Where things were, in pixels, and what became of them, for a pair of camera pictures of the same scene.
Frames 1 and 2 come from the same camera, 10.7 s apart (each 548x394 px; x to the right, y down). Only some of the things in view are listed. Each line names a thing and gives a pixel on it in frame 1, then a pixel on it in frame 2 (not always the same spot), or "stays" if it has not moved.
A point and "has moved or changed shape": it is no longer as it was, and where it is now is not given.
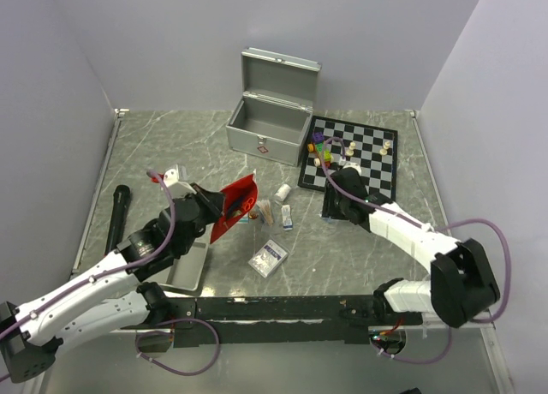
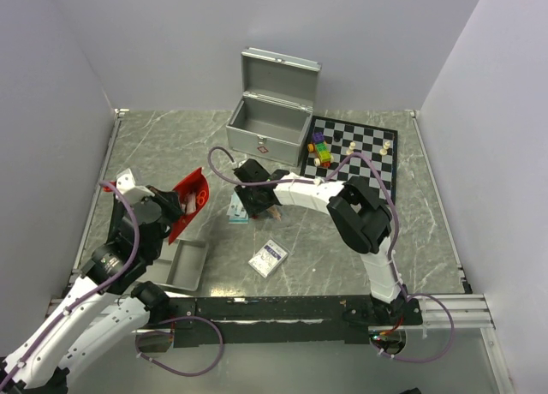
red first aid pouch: [239, 199] has moved or changed shape
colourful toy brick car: [324, 157] stays
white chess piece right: [384, 152] stays
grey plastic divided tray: [187, 273] stays
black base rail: [276, 320] stays
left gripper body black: [206, 216] → [169, 211]
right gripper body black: [334, 205] → [252, 204]
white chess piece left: [350, 152] stays
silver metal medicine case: [279, 95] stays
